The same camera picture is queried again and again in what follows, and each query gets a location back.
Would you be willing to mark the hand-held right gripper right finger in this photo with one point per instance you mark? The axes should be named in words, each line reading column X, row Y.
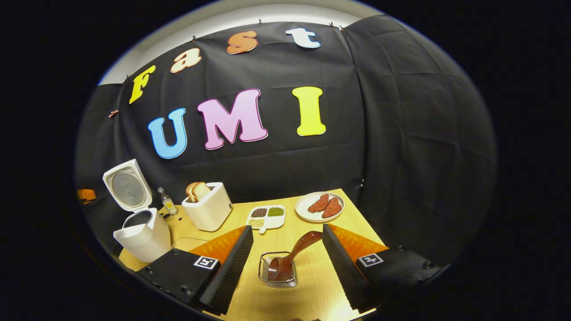
column 341, row 267

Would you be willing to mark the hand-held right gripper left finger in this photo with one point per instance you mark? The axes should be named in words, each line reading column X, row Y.
column 232, row 267

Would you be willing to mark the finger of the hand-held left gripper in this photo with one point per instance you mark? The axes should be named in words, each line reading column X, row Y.
column 87, row 195

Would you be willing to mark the brown wooden spoon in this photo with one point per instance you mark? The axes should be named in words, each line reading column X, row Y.
column 299, row 249

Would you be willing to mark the white rice cooker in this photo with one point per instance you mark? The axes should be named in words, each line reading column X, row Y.
column 147, row 236

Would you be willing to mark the clear plastic container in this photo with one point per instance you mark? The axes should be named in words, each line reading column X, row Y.
column 187, row 244

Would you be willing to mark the red meat piece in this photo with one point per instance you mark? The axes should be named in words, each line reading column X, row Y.
column 332, row 208
column 318, row 204

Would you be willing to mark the white toaster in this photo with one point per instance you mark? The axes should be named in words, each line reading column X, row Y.
column 209, row 211

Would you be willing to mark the white divided dish with beans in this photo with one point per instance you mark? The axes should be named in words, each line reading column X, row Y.
column 273, row 222

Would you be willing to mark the round white plate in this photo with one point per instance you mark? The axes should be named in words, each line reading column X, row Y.
column 305, row 209

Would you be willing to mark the small glass bottle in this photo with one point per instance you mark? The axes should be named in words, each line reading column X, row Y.
column 168, row 204

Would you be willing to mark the toast bread slice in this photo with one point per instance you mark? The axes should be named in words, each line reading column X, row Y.
column 201, row 191
column 190, row 192

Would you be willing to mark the red cloth clip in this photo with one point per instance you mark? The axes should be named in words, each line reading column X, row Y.
column 113, row 113

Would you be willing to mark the black backdrop cloth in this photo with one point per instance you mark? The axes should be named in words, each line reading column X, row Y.
column 379, row 133

